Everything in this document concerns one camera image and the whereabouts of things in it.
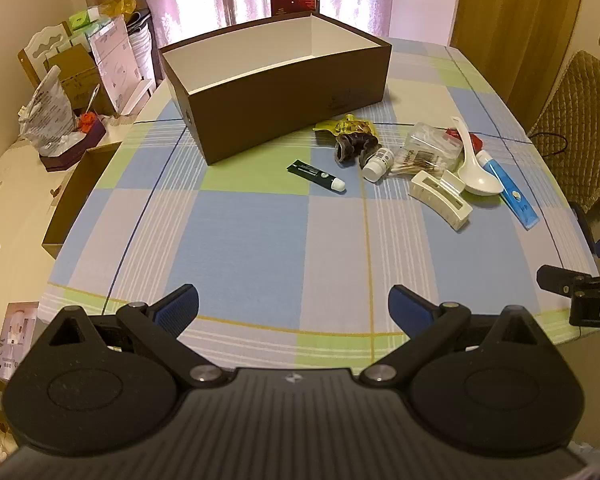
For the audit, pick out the quilted brown chair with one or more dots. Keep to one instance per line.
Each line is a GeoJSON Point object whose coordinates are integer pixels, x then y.
{"type": "Point", "coordinates": [580, 110]}

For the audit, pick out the cream hair claw clip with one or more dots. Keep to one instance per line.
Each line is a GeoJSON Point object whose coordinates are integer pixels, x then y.
{"type": "Point", "coordinates": [420, 191]}

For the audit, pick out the cotton swab bag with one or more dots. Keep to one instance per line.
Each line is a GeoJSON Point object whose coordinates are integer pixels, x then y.
{"type": "Point", "coordinates": [420, 162]}

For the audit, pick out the cream printed bedsheet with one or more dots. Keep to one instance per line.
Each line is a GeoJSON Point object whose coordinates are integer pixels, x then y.
{"type": "Point", "coordinates": [10, 220]}

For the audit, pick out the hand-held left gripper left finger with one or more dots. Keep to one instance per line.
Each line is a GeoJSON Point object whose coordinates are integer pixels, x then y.
{"type": "Point", "coordinates": [177, 306]}

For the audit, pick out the white bucket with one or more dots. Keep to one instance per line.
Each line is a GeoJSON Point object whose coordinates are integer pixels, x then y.
{"type": "Point", "coordinates": [141, 52]}

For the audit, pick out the orange flower decoration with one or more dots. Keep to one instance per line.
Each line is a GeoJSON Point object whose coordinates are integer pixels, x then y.
{"type": "Point", "coordinates": [86, 122]}

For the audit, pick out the brown cardboard box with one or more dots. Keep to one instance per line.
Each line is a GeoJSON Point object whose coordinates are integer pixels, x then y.
{"type": "Point", "coordinates": [280, 95]}

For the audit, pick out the red gift box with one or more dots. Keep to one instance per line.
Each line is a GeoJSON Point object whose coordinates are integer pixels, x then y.
{"type": "Point", "coordinates": [292, 2]}

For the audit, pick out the pale pink carton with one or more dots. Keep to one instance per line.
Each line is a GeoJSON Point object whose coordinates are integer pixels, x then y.
{"type": "Point", "coordinates": [17, 340]}

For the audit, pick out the wooden door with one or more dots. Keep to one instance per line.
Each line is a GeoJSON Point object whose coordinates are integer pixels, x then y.
{"type": "Point", "coordinates": [510, 25]}

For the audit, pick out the white chair back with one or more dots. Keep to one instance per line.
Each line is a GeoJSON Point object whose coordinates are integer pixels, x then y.
{"type": "Point", "coordinates": [35, 45]}

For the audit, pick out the tan cardboard carton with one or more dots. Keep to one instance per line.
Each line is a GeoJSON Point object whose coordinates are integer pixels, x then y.
{"type": "Point", "coordinates": [75, 75]}

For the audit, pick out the green tissue packs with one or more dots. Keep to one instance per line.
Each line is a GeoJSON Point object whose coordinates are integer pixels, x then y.
{"type": "Point", "coordinates": [87, 21]}

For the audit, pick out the purple box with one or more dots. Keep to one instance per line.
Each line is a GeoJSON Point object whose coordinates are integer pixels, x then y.
{"type": "Point", "coordinates": [65, 157]}

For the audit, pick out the yellow plastic bag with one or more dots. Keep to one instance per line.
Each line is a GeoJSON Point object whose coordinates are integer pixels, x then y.
{"type": "Point", "coordinates": [117, 7]}

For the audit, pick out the yellow snack packet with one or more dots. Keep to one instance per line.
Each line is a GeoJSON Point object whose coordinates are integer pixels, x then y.
{"type": "Point", "coordinates": [347, 124]}

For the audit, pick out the white ceramic spoon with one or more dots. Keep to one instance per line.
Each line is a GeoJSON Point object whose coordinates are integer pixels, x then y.
{"type": "Point", "coordinates": [480, 182]}

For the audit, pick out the brown box lid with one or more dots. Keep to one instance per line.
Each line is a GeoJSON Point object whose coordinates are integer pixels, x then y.
{"type": "Point", "coordinates": [75, 200]}

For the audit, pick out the dark brown hair scrunchie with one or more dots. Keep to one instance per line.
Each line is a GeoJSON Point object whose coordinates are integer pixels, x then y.
{"type": "Point", "coordinates": [347, 149]}

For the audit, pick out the clear plastic box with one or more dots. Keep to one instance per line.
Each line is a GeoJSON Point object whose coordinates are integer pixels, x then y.
{"type": "Point", "coordinates": [430, 135]}

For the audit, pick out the small red packet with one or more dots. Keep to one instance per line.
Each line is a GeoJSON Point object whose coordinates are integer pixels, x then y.
{"type": "Point", "coordinates": [475, 141]}

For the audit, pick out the small white bottle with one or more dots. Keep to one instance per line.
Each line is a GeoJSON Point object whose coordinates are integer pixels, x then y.
{"type": "Point", "coordinates": [377, 165]}

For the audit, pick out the pink and white package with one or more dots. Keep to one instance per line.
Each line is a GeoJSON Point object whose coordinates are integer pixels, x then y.
{"type": "Point", "coordinates": [112, 60]}

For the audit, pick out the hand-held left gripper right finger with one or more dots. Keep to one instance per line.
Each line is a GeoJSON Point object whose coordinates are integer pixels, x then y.
{"type": "Point", "coordinates": [409, 307]}

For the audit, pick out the dark green tube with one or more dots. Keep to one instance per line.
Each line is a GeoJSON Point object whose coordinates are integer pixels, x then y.
{"type": "Point", "coordinates": [310, 172]}

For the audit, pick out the blue toothpaste tube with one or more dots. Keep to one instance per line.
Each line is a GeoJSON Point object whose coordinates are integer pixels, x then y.
{"type": "Point", "coordinates": [512, 195]}

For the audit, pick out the crumpled plastic bag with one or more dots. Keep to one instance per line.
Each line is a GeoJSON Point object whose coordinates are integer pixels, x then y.
{"type": "Point", "coordinates": [47, 115]}

